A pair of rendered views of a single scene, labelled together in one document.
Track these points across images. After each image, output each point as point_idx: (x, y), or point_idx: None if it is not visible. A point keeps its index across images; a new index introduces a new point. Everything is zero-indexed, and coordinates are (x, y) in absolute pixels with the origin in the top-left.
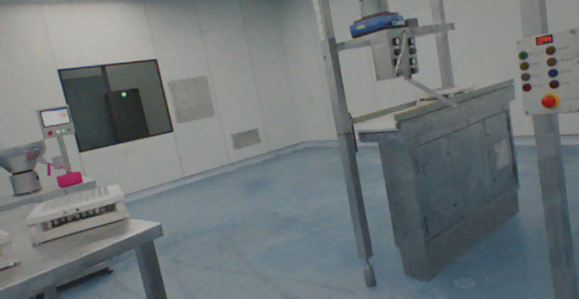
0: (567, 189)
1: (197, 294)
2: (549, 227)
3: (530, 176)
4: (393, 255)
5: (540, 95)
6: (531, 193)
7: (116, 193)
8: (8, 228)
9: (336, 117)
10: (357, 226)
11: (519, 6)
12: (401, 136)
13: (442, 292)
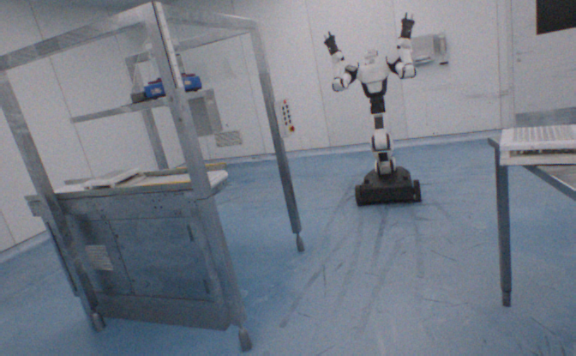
0: (69, 286)
1: None
2: (291, 192)
3: (0, 314)
4: (181, 355)
5: (288, 126)
6: (60, 303)
7: (507, 130)
8: None
9: (203, 178)
10: (236, 291)
11: (268, 86)
12: (226, 182)
13: (255, 299)
